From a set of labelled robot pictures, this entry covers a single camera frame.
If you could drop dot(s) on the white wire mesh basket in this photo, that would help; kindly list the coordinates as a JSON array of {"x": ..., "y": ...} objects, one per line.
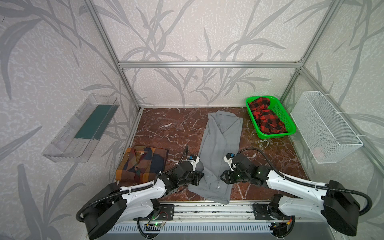
[{"x": 325, "y": 131}]

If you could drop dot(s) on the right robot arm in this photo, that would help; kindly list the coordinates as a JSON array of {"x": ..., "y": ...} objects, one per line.
[{"x": 330, "y": 202}]

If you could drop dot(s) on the green plastic basket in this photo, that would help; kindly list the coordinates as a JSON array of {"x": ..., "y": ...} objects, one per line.
[{"x": 279, "y": 110}]

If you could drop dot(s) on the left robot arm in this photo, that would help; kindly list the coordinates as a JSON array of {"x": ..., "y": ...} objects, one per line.
[{"x": 163, "y": 185}]

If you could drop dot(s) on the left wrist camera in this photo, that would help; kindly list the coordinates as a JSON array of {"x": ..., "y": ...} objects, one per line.
[{"x": 193, "y": 160}]

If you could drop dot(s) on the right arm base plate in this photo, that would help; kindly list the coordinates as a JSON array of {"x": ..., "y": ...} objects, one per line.
[{"x": 262, "y": 212}]

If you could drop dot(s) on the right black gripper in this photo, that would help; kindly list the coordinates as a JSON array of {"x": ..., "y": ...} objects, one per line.
[{"x": 227, "y": 176}]

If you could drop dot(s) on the red black plaid shirt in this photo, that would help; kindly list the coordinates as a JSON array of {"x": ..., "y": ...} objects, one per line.
[{"x": 267, "y": 121}]

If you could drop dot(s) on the clear acrylic wall shelf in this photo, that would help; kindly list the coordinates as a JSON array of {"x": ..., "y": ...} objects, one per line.
[{"x": 77, "y": 140}]

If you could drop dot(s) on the aluminium front rail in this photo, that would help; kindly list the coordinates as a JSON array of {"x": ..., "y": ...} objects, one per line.
[{"x": 210, "y": 211}]

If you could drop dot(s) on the grey long sleeve shirt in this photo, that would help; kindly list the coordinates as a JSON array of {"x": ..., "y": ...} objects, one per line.
[{"x": 222, "y": 135}]

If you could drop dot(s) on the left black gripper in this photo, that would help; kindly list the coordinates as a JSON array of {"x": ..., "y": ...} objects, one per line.
[{"x": 195, "y": 177}]

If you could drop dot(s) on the aluminium cage frame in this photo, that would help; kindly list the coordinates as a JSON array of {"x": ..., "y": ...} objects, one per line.
[{"x": 299, "y": 66}]

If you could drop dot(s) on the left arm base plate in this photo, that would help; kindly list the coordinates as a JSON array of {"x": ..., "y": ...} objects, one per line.
[{"x": 164, "y": 212}]

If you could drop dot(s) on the folded multicolour plaid shirt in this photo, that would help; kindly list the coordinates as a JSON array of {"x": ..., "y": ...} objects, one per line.
[{"x": 141, "y": 164}]

